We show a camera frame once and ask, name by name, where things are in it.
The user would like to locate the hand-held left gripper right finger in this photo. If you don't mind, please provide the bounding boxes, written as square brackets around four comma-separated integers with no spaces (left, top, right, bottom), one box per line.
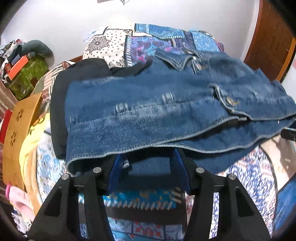
[173,148,271,241]

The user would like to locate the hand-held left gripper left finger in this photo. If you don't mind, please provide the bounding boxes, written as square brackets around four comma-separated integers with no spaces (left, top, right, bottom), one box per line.
[27,154,130,241]

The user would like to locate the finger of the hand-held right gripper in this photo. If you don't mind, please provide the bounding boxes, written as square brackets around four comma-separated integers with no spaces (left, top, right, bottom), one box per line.
[280,126,296,142]

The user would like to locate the blue denim jacket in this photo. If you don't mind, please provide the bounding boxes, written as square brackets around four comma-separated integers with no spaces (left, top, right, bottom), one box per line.
[65,48,296,177]

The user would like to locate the beige cloth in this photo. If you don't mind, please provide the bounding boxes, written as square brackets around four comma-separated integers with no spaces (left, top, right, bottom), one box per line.
[260,136,296,191]

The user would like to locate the blue patterned bedsheet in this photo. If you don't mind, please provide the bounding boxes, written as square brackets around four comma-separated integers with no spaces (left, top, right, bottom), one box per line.
[35,130,296,241]

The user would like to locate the blue cloth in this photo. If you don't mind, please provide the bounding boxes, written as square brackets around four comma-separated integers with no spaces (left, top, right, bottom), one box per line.
[273,177,296,238]

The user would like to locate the yellow blanket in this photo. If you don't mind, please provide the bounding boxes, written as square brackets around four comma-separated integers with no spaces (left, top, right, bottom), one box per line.
[19,113,52,216]

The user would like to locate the brown wooden door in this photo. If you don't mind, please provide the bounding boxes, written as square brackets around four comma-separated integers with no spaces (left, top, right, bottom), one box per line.
[243,0,296,82]

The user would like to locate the bamboo lap desk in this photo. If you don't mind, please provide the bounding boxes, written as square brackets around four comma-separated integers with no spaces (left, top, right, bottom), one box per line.
[2,92,43,192]

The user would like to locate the black garment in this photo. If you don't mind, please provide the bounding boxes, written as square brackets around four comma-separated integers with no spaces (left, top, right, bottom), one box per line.
[50,59,153,159]

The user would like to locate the striped cloth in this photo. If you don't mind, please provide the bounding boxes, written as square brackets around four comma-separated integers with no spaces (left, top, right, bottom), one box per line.
[31,61,83,100]

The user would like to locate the red box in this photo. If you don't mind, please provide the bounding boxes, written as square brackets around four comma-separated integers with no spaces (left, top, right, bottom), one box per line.
[0,109,13,144]

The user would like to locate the green storage box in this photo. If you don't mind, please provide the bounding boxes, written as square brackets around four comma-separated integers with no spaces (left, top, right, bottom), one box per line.
[8,59,50,101]

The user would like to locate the patchwork quilt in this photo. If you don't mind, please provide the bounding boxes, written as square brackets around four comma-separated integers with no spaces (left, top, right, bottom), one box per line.
[82,23,224,69]

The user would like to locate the orange box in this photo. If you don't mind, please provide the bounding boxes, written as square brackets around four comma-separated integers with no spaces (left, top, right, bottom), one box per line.
[8,56,29,79]

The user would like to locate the grey plush pillow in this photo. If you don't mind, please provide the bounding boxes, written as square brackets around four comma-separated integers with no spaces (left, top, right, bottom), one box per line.
[21,40,55,65]

